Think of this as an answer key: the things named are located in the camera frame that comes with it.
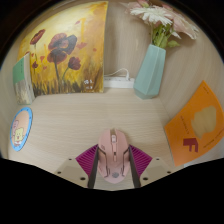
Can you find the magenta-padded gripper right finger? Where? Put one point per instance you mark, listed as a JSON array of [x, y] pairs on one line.
[[141, 160]]

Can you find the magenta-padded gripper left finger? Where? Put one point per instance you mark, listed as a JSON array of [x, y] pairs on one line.
[[86, 160]]

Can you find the pink computer mouse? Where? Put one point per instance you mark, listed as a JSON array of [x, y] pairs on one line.
[[114, 156]]

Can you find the round blue-rimmed cartoon mouse pad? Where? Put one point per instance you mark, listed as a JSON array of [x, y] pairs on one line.
[[21, 130]]

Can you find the orange covered book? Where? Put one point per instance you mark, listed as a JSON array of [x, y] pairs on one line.
[[196, 126]]

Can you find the white power strip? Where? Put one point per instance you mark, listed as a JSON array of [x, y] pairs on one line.
[[118, 83]]

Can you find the teal faceted vase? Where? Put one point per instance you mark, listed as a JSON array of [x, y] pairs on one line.
[[150, 75]]

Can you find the green covered book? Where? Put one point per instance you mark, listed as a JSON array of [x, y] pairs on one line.
[[22, 83]]

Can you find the yellow poppy flower painting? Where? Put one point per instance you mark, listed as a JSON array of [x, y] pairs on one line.
[[66, 50]]

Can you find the pink and white flower bouquet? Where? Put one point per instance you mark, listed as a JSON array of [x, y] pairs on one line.
[[160, 16]]

